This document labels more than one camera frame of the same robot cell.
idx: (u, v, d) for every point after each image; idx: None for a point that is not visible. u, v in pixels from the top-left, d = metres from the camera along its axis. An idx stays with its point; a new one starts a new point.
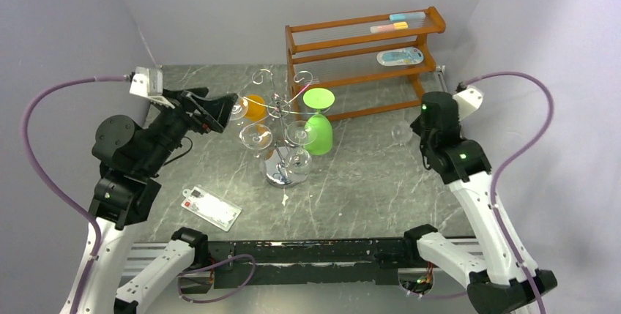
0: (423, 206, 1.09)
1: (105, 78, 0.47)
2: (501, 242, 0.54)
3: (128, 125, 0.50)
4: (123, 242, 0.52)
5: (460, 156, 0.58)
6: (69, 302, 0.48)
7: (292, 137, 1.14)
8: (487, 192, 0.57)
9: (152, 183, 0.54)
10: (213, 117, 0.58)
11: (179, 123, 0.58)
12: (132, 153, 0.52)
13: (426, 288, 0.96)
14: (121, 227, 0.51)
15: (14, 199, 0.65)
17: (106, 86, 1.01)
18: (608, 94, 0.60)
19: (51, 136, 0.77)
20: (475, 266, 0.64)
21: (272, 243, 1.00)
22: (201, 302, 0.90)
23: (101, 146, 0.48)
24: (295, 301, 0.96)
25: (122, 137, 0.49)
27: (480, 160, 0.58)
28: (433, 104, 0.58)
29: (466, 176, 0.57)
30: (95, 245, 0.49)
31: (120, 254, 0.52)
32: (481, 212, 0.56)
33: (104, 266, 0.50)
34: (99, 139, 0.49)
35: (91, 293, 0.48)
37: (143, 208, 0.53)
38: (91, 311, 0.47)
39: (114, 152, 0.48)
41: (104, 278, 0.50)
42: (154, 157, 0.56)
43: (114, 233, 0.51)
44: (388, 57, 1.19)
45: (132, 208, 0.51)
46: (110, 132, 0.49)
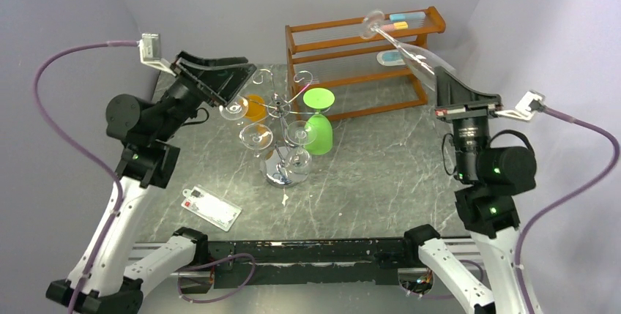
0: (422, 206, 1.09)
1: (117, 44, 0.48)
2: (518, 301, 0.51)
3: (134, 106, 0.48)
4: (146, 201, 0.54)
5: (490, 211, 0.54)
6: (85, 258, 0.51)
7: (292, 137, 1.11)
8: (512, 250, 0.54)
9: (171, 149, 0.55)
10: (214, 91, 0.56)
11: (192, 96, 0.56)
12: (147, 129, 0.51)
13: (426, 288, 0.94)
14: (145, 185, 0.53)
15: (14, 198, 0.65)
17: (107, 86, 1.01)
18: (608, 95, 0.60)
19: (52, 136, 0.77)
20: (480, 298, 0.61)
21: (272, 243, 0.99)
22: (201, 302, 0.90)
23: (113, 128, 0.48)
24: (295, 301, 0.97)
25: (132, 119, 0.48)
27: (510, 216, 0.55)
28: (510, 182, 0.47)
29: (493, 233, 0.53)
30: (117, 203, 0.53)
31: (139, 214, 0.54)
32: (503, 269, 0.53)
33: (125, 222, 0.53)
34: (111, 121, 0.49)
35: (108, 249, 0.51)
37: (167, 173, 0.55)
38: (105, 267, 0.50)
39: (127, 134, 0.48)
41: (122, 236, 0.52)
42: (168, 127, 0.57)
43: (138, 191, 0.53)
44: (388, 57, 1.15)
45: (157, 172, 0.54)
46: (121, 113, 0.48)
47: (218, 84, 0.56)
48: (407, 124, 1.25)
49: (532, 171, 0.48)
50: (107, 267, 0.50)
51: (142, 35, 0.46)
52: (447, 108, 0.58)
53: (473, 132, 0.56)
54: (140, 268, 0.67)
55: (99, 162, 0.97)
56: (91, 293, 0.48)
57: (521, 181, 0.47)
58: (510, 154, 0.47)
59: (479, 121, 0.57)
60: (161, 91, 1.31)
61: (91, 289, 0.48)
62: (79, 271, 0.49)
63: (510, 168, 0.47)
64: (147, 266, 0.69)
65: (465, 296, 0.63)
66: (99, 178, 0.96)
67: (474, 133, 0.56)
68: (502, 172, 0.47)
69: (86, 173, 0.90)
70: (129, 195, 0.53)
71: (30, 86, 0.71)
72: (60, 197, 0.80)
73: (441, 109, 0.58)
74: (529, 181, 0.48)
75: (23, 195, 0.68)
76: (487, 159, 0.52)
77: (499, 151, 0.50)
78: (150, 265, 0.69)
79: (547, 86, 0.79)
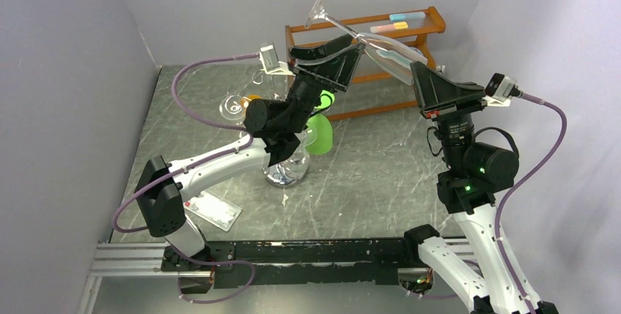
0: (423, 206, 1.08)
1: (242, 57, 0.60)
2: (504, 275, 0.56)
3: (263, 113, 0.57)
4: (258, 159, 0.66)
5: (465, 187, 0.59)
6: (193, 158, 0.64)
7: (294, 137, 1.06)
8: (491, 225, 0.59)
9: (291, 140, 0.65)
10: (329, 78, 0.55)
11: (313, 90, 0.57)
12: (276, 128, 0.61)
13: (426, 288, 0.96)
14: (266, 150, 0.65)
15: (12, 197, 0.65)
17: (108, 85, 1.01)
18: (608, 95, 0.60)
19: (52, 136, 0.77)
20: (479, 290, 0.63)
21: (272, 243, 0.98)
22: (201, 302, 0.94)
23: (249, 123, 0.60)
24: (294, 301, 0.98)
25: (261, 121, 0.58)
27: (485, 193, 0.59)
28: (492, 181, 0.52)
29: (470, 209, 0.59)
30: (242, 146, 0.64)
31: (245, 164, 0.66)
32: (485, 244, 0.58)
33: (235, 161, 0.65)
34: (250, 116, 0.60)
35: (209, 167, 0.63)
37: (283, 155, 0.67)
38: (198, 176, 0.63)
39: (255, 133, 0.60)
41: (223, 169, 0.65)
42: (299, 124, 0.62)
43: (261, 149, 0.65)
44: None
45: (276, 153, 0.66)
46: (255, 112, 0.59)
47: (335, 72, 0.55)
48: (407, 124, 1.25)
49: (513, 171, 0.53)
50: (198, 176, 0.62)
51: (261, 53, 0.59)
52: (439, 108, 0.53)
53: (459, 129, 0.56)
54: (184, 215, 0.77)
55: (99, 162, 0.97)
56: (176, 184, 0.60)
57: (501, 180, 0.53)
58: (497, 156, 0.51)
59: (461, 115, 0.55)
60: (161, 90, 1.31)
61: (179, 181, 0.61)
62: (184, 165, 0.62)
63: (495, 170, 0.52)
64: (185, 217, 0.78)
65: (466, 288, 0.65)
66: (97, 178, 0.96)
67: (459, 130, 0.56)
68: (489, 173, 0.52)
69: (84, 173, 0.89)
70: (255, 145, 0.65)
71: (30, 86, 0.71)
72: (61, 198, 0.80)
73: (433, 110, 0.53)
74: (507, 179, 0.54)
75: (22, 195, 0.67)
76: (473, 158, 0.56)
77: (488, 152, 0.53)
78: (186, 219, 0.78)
79: (547, 85, 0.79)
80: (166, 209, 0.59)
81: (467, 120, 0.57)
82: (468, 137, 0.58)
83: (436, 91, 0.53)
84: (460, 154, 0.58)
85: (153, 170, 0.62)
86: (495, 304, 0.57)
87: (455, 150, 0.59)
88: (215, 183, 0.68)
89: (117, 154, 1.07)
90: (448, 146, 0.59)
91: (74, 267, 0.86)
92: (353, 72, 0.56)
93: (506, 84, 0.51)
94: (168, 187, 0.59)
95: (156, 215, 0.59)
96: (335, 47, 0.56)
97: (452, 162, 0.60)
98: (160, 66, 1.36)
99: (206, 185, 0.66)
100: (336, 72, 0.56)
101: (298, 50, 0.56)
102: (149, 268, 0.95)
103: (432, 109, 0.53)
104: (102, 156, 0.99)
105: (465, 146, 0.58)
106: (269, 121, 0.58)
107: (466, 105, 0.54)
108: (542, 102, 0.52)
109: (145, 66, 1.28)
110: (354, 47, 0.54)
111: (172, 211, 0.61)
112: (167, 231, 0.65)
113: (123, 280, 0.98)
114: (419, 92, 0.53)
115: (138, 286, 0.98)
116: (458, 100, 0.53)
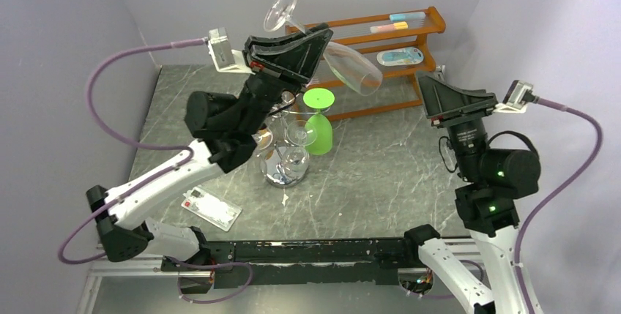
0: (423, 206, 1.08)
1: (181, 45, 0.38)
2: (518, 298, 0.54)
3: (203, 107, 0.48)
4: (205, 171, 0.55)
5: (489, 208, 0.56)
6: (132, 184, 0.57)
7: (292, 137, 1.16)
8: (511, 249, 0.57)
9: (244, 144, 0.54)
10: (291, 70, 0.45)
11: (269, 86, 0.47)
12: (221, 128, 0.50)
13: (426, 288, 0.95)
14: (212, 161, 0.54)
15: (12, 197, 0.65)
17: (108, 85, 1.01)
18: (608, 95, 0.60)
19: (53, 135, 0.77)
20: (480, 297, 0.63)
21: (272, 243, 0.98)
22: (201, 301, 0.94)
23: (187, 123, 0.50)
24: (294, 301, 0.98)
25: (201, 120, 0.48)
27: (510, 214, 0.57)
28: (512, 186, 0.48)
29: (492, 233, 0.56)
30: (179, 162, 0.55)
31: (191, 179, 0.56)
32: (502, 266, 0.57)
33: (176, 179, 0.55)
34: (190, 113, 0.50)
35: (146, 193, 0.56)
37: (236, 161, 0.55)
38: (136, 204, 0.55)
39: (193, 133, 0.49)
41: (163, 189, 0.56)
42: (249, 122, 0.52)
43: (205, 161, 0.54)
44: (388, 57, 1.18)
45: (227, 156, 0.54)
46: (194, 109, 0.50)
47: (297, 62, 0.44)
48: (407, 124, 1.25)
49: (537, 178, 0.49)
50: (133, 205, 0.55)
51: (211, 45, 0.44)
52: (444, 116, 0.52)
53: (471, 136, 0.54)
54: (157, 227, 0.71)
55: (98, 161, 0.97)
56: (110, 217, 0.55)
57: (524, 186, 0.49)
58: (515, 158, 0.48)
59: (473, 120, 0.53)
60: (161, 90, 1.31)
61: (114, 213, 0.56)
62: (121, 193, 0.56)
63: (515, 172, 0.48)
64: (161, 229, 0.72)
65: (465, 294, 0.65)
66: (97, 178, 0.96)
67: (471, 137, 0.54)
68: (507, 176, 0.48)
69: (84, 174, 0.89)
70: (197, 158, 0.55)
71: (31, 87, 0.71)
72: (61, 199, 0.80)
73: (436, 117, 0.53)
74: (531, 186, 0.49)
75: (23, 195, 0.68)
76: (489, 164, 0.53)
77: (504, 155, 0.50)
78: (164, 231, 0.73)
79: (548, 86, 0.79)
80: (108, 244, 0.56)
81: (478, 126, 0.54)
82: (480, 145, 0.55)
83: (441, 99, 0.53)
84: (476, 164, 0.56)
85: (91, 200, 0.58)
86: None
87: (470, 159, 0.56)
88: (170, 198, 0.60)
89: (116, 155, 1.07)
90: (462, 156, 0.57)
91: (74, 267, 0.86)
92: (318, 64, 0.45)
93: (518, 88, 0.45)
94: (103, 221, 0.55)
95: (104, 248, 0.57)
96: (300, 36, 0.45)
97: (469, 174, 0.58)
98: (160, 66, 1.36)
99: (157, 205, 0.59)
100: (296, 64, 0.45)
101: (258, 41, 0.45)
102: (149, 268, 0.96)
103: (436, 116, 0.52)
104: (101, 157, 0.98)
105: (480, 154, 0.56)
106: (210, 119, 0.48)
107: (472, 112, 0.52)
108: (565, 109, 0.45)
109: (145, 66, 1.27)
110: (319, 34, 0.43)
111: (116, 242, 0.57)
112: (131, 255, 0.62)
113: (122, 280, 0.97)
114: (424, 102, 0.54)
115: (138, 287, 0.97)
116: (465, 109, 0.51)
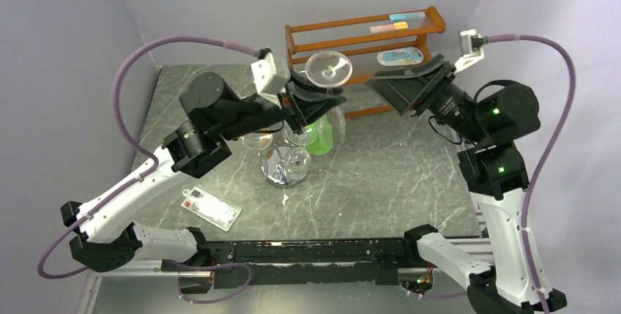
0: (423, 206, 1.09)
1: (232, 46, 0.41)
2: (522, 264, 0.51)
3: (217, 88, 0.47)
4: (173, 178, 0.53)
5: (497, 169, 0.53)
6: (99, 198, 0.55)
7: (292, 137, 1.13)
8: (518, 213, 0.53)
9: (221, 148, 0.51)
10: (302, 116, 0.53)
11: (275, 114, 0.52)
12: (214, 119, 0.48)
13: (426, 288, 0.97)
14: (176, 169, 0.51)
15: (12, 198, 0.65)
17: (108, 85, 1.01)
18: (610, 94, 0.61)
19: (53, 135, 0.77)
20: (474, 268, 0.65)
21: (272, 243, 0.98)
22: (201, 302, 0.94)
23: (186, 99, 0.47)
24: (294, 301, 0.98)
25: (208, 99, 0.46)
27: (519, 173, 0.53)
28: (510, 120, 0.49)
29: (499, 195, 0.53)
30: (143, 173, 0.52)
31: (161, 187, 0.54)
32: (507, 232, 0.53)
33: (143, 190, 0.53)
34: (191, 90, 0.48)
35: (114, 207, 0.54)
37: (203, 165, 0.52)
38: (107, 219, 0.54)
39: (194, 110, 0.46)
41: (132, 202, 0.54)
42: (234, 128, 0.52)
43: (170, 170, 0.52)
44: (388, 57, 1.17)
45: (194, 162, 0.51)
46: (202, 88, 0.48)
47: (310, 111, 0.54)
48: (407, 124, 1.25)
49: (535, 110, 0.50)
50: (102, 221, 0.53)
51: (271, 76, 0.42)
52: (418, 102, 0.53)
53: (450, 105, 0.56)
54: (147, 233, 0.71)
55: (98, 162, 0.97)
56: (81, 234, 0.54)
57: (523, 119, 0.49)
58: (506, 91, 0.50)
59: (442, 94, 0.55)
60: (161, 90, 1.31)
61: (85, 230, 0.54)
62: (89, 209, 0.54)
63: (509, 106, 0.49)
64: (151, 236, 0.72)
65: (461, 268, 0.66)
66: (97, 178, 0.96)
67: (453, 105, 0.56)
68: (502, 113, 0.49)
69: (84, 174, 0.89)
70: (162, 167, 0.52)
71: (32, 88, 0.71)
72: (61, 199, 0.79)
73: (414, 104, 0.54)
74: (532, 119, 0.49)
75: (23, 195, 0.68)
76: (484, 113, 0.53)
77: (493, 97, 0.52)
78: (154, 236, 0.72)
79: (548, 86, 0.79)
80: (85, 259, 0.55)
81: (455, 91, 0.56)
82: (465, 105, 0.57)
83: (403, 91, 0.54)
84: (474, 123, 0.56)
85: (64, 217, 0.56)
86: (501, 288, 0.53)
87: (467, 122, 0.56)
88: (145, 208, 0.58)
89: (116, 155, 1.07)
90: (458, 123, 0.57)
91: (73, 268, 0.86)
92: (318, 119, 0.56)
93: (466, 39, 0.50)
94: (75, 238, 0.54)
95: (85, 263, 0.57)
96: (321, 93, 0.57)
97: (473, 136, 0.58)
98: (160, 66, 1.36)
99: (132, 216, 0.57)
100: (310, 110, 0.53)
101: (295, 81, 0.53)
102: (149, 268, 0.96)
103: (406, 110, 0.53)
104: (102, 157, 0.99)
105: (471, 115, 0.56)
106: (219, 101, 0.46)
107: (438, 86, 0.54)
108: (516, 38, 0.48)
109: (145, 66, 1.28)
110: (335, 98, 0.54)
111: (93, 258, 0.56)
112: (117, 263, 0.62)
113: (122, 280, 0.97)
114: (390, 100, 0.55)
115: (138, 287, 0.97)
116: (428, 88, 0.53)
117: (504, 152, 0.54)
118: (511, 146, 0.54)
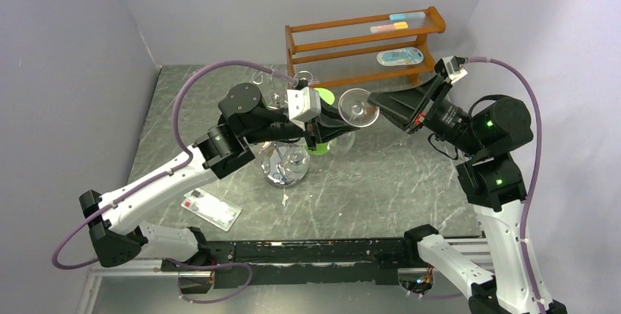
0: (423, 206, 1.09)
1: (277, 74, 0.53)
2: (521, 277, 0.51)
3: (254, 96, 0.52)
4: (201, 177, 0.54)
5: (496, 181, 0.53)
6: (125, 189, 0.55)
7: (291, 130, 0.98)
8: (517, 224, 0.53)
9: (248, 153, 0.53)
10: (320, 137, 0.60)
11: (297, 130, 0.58)
12: (247, 124, 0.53)
13: (426, 288, 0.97)
14: (206, 166, 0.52)
15: (12, 198, 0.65)
17: (108, 85, 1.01)
18: (606, 96, 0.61)
19: (52, 135, 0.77)
20: (477, 277, 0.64)
21: (272, 243, 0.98)
22: (201, 301, 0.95)
23: (224, 105, 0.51)
24: (294, 300, 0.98)
25: (246, 105, 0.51)
27: (516, 186, 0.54)
28: (504, 131, 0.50)
29: (497, 206, 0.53)
30: (175, 167, 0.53)
31: (188, 184, 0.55)
32: (507, 243, 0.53)
33: (171, 184, 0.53)
34: (229, 96, 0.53)
35: (140, 197, 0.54)
37: (231, 166, 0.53)
38: (131, 210, 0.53)
39: (233, 115, 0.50)
41: (157, 194, 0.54)
42: (260, 135, 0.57)
43: (201, 168, 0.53)
44: (388, 57, 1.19)
45: (222, 162, 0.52)
46: (239, 96, 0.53)
47: (326, 132, 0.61)
48: None
49: (526, 123, 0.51)
50: (128, 210, 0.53)
51: (307, 109, 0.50)
52: (420, 111, 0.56)
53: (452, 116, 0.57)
54: (151, 230, 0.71)
55: (97, 161, 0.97)
56: (104, 222, 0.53)
57: (516, 132, 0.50)
58: (499, 105, 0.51)
59: (442, 103, 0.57)
60: (161, 90, 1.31)
61: (108, 218, 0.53)
62: (113, 198, 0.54)
63: (501, 118, 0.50)
64: (157, 233, 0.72)
65: (462, 276, 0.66)
66: (97, 178, 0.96)
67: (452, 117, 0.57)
68: (496, 125, 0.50)
69: (84, 174, 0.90)
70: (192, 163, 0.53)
71: (32, 88, 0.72)
72: (61, 198, 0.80)
73: (418, 116, 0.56)
74: (523, 129, 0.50)
75: (22, 196, 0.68)
76: (479, 126, 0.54)
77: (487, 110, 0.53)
78: (159, 233, 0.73)
79: (547, 87, 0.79)
80: (101, 248, 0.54)
81: (453, 105, 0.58)
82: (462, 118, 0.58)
83: (403, 103, 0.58)
84: (471, 136, 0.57)
85: (85, 206, 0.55)
86: (501, 298, 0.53)
87: (464, 135, 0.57)
88: (163, 203, 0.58)
89: (116, 155, 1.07)
90: (455, 135, 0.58)
91: (75, 268, 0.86)
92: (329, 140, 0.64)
93: (449, 62, 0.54)
94: (95, 226, 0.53)
95: (100, 255, 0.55)
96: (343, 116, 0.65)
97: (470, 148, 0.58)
98: (160, 66, 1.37)
99: (151, 210, 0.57)
100: (327, 132, 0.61)
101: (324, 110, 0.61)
102: (149, 268, 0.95)
103: (414, 116, 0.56)
104: (101, 157, 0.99)
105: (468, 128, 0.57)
106: (256, 108, 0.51)
107: (437, 94, 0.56)
108: (487, 60, 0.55)
109: (145, 66, 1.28)
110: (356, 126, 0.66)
111: (111, 249, 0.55)
112: (123, 259, 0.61)
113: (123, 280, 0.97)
114: (389, 112, 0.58)
115: (138, 287, 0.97)
116: (428, 94, 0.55)
117: (501, 165, 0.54)
118: (508, 157, 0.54)
